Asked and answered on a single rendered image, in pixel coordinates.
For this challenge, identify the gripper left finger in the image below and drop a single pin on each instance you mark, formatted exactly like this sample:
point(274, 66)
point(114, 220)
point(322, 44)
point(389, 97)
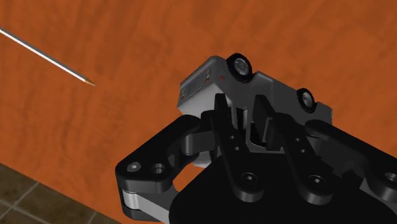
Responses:
point(149, 169)

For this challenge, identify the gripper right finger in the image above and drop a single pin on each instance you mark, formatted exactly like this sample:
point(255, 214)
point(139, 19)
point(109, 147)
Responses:
point(313, 167)

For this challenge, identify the grey toy car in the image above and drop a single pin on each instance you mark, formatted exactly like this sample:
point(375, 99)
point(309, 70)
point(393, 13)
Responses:
point(248, 93)

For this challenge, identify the grey pencil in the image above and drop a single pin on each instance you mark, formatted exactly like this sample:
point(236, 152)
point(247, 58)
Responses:
point(46, 56)

